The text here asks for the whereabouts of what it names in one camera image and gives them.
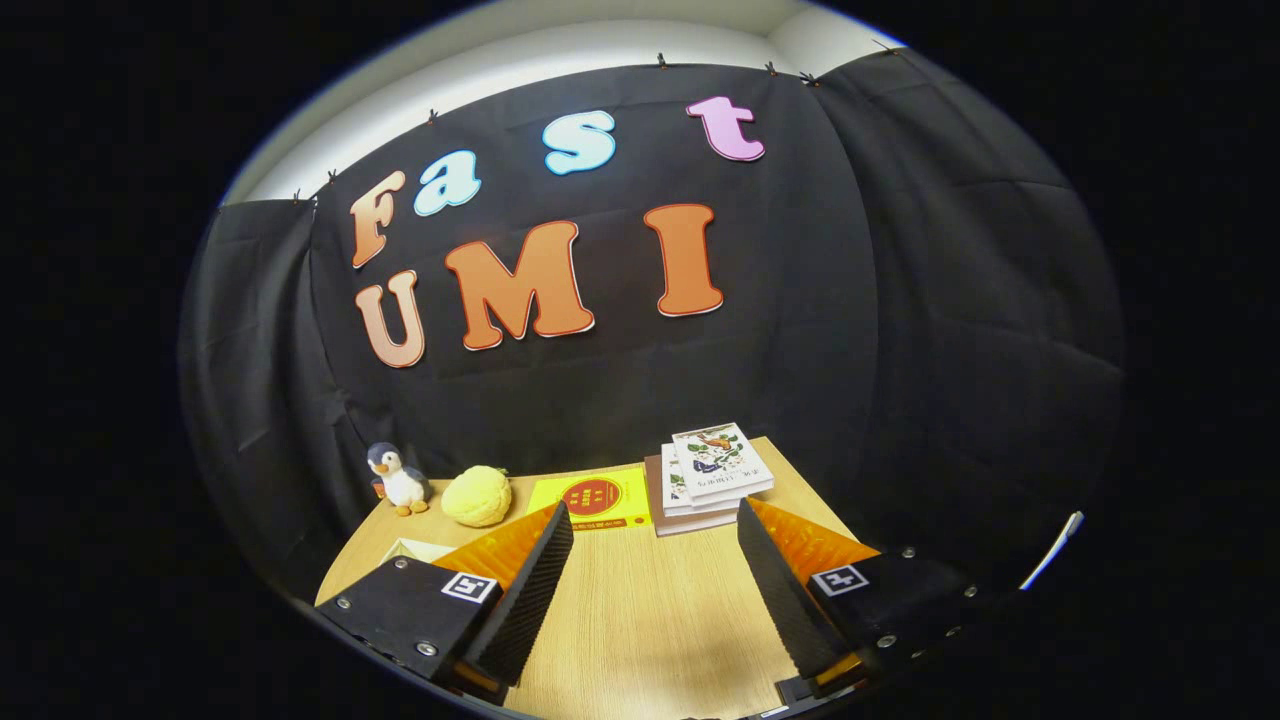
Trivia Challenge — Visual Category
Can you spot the white illustrated book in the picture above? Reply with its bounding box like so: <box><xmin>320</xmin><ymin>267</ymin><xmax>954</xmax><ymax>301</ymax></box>
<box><xmin>672</xmin><ymin>422</ymin><xmax>776</xmax><ymax>504</ymax></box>
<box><xmin>660</xmin><ymin>442</ymin><xmax>766</xmax><ymax>518</ymax></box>

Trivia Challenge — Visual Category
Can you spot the penguin plush toy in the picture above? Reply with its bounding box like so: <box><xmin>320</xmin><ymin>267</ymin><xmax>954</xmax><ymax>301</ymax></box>
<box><xmin>365</xmin><ymin>442</ymin><xmax>433</xmax><ymax>518</ymax></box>

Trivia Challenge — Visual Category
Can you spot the yellow book with red circle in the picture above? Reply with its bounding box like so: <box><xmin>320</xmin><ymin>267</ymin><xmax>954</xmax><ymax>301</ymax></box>
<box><xmin>527</xmin><ymin>467</ymin><xmax>653</xmax><ymax>532</ymax></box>

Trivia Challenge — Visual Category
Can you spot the black backdrop cloth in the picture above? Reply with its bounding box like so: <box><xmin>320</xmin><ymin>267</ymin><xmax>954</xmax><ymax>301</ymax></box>
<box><xmin>180</xmin><ymin>48</ymin><xmax>1129</xmax><ymax>611</ymax></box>

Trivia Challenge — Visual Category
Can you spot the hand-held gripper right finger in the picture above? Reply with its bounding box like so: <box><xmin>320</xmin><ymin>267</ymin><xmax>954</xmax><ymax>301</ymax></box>
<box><xmin>737</xmin><ymin>497</ymin><xmax>1011</xmax><ymax>706</ymax></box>

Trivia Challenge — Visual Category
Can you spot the cream fabric storage box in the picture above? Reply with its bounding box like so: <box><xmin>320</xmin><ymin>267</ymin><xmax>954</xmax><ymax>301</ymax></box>
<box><xmin>380</xmin><ymin>538</ymin><xmax>461</xmax><ymax>566</ymax></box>

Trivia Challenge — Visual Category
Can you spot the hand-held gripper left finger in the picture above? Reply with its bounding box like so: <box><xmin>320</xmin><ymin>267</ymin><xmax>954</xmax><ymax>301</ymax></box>
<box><xmin>315</xmin><ymin>500</ymin><xmax>576</xmax><ymax>701</ymax></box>

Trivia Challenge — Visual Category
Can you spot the yellow round plush ball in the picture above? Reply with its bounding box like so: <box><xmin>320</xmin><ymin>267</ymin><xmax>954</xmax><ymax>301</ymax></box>
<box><xmin>441</xmin><ymin>465</ymin><xmax>513</xmax><ymax>529</ymax></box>

